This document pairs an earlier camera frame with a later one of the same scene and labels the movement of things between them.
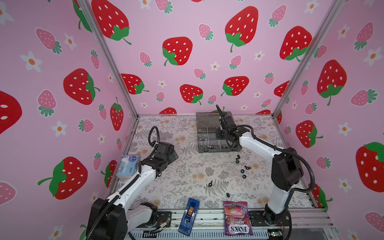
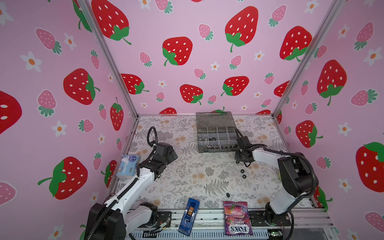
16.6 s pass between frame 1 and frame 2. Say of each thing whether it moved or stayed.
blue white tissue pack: stayed
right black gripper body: moved
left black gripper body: stayed
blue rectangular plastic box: stayed
